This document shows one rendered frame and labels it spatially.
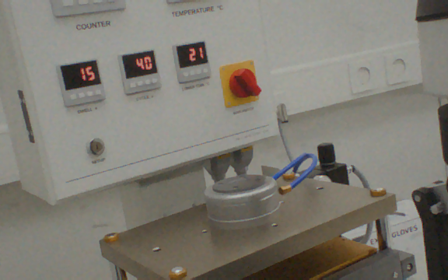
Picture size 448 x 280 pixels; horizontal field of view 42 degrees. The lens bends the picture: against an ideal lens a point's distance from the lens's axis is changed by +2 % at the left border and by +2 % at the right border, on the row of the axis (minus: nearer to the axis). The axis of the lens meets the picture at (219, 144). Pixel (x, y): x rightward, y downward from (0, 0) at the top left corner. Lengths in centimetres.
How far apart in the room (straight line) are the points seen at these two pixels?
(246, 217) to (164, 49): 24
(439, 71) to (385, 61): 104
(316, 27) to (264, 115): 59
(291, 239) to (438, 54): 26
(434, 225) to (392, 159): 107
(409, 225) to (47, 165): 82
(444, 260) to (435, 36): 16
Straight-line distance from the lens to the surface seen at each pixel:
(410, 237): 128
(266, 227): 59
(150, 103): 70
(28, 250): 118
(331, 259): 63
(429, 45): 36
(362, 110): 143
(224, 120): 76
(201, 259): 54
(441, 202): 43
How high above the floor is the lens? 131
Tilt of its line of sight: 11 degrees down
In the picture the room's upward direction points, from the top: 10 degrees counter-clockwise
